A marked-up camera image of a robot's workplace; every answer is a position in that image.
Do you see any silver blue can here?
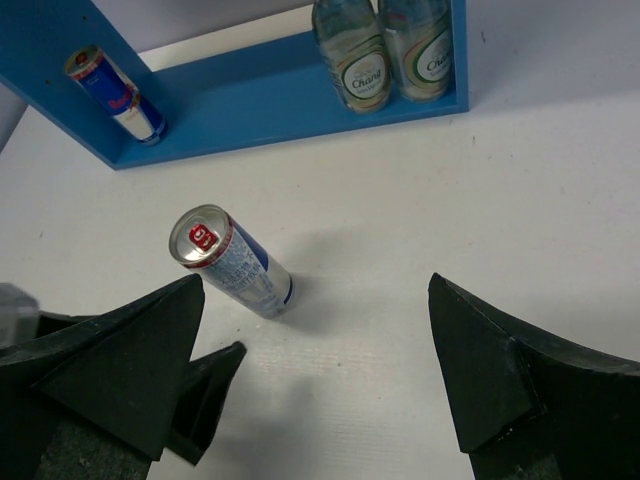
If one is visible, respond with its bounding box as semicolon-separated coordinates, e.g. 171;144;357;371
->
168;204;294;319
64;45;168;145

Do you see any clear soda water bottle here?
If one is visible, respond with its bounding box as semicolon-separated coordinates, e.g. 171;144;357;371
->
311;0;391;114
377;0;453;102

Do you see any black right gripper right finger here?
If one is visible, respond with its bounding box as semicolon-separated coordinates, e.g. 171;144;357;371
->
428;274;639;479

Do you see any clear soda water bottle right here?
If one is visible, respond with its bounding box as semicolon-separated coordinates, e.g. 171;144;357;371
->
377;0;453;102

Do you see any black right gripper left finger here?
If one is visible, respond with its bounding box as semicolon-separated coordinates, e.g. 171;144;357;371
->
1;275;204;479

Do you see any clear soda water bottle left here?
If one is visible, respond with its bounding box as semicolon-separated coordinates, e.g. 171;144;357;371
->
311;0;391;114

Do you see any blue and yellow shelf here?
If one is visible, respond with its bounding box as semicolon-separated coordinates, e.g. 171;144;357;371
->
1;1;469;169

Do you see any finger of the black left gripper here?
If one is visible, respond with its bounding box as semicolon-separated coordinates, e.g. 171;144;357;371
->
167;341;247;466

